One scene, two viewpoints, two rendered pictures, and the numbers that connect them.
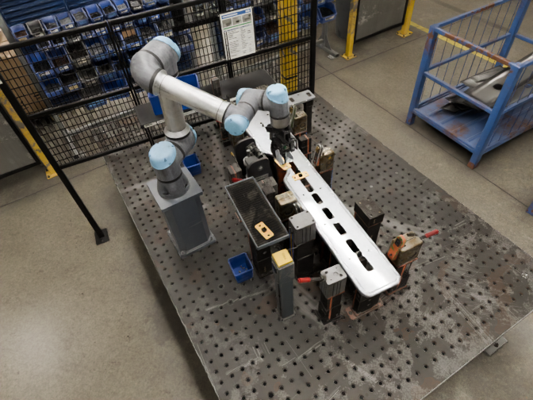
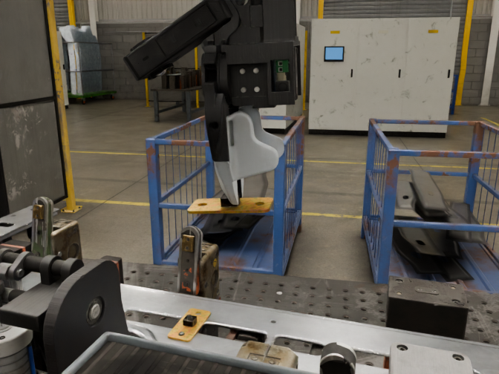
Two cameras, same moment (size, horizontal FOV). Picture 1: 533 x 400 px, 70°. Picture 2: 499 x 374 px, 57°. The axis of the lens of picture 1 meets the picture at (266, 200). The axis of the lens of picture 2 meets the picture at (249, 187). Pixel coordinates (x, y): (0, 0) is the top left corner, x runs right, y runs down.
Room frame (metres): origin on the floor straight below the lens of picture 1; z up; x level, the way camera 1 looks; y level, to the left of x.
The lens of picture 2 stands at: (0.92, 0.26, 1.40)
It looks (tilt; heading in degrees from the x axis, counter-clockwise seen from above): 16 degrees down; 308
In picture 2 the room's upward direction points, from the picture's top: straight up
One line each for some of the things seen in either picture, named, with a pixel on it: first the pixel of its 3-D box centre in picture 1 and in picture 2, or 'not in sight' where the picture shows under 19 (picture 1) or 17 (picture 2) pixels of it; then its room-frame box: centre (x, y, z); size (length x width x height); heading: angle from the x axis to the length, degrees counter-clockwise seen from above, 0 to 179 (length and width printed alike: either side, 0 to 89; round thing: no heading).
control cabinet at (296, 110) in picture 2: not in sight; (283, 64); (6.25, -7.80, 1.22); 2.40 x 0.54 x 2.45; 114
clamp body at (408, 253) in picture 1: (399, 263); not in sight; (0.88, -0.56, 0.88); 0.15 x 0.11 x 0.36; 110
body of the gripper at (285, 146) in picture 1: (283, 136); (249, 41); (1.18, -0.09, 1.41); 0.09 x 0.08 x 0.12; 27
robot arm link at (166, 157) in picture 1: (165, 159); not in sight; (1.29, 0.42, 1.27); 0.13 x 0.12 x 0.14; 155
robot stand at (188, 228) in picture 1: (183, 213); not in sight; (1.28, 0.43, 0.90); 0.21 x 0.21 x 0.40; 27
